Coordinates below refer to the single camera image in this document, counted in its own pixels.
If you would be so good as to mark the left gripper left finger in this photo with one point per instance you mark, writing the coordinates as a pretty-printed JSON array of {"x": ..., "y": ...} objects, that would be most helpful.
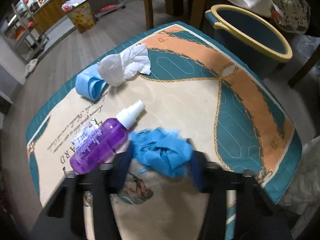
[{"x": 108, "y": 177}]

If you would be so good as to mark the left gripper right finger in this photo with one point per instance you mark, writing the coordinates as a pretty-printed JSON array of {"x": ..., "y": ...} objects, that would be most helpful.
[{"x": 209, "y": 176}]

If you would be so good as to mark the purple spray bottle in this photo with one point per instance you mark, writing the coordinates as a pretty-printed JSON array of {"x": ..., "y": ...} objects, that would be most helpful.
[{"x": 94, "y": 144}]

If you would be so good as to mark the blue cloth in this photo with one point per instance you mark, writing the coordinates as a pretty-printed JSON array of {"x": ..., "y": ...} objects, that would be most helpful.
[{"x": 163, "y": 151}]

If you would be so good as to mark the teal yellow-rimmed trash bin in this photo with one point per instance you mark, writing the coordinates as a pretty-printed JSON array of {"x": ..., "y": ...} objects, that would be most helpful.
[{"x": 252, "y": 39}]

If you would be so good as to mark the floral yellow trash bin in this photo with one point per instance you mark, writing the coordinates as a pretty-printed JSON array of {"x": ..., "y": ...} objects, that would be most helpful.
[{"x": 80, "y": 14}]

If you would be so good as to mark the light blue ribbon strip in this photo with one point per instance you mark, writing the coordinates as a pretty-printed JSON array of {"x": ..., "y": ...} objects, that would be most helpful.
[{"x": 89, "y": 84}]

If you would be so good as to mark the teal patterned mat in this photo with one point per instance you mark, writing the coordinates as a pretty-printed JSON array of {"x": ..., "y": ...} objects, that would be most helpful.
[{"x": 196, "y": 88}]

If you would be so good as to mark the crumpled white tissue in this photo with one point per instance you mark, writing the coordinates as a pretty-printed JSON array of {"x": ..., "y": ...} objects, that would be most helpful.
[{"x": 116, "y": 69}]

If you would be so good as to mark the white slippers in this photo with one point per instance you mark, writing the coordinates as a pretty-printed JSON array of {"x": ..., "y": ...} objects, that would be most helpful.
[{"x": 30, "y": 67}]

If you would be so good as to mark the metal shelf rack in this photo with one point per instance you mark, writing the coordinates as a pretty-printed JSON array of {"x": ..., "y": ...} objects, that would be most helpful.
[{"x": 22, "y": 32}]

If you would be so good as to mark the lace embroidered tablecloth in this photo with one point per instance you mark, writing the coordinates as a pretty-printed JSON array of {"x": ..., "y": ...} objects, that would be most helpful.
[{"x": 296, "y": 16}]

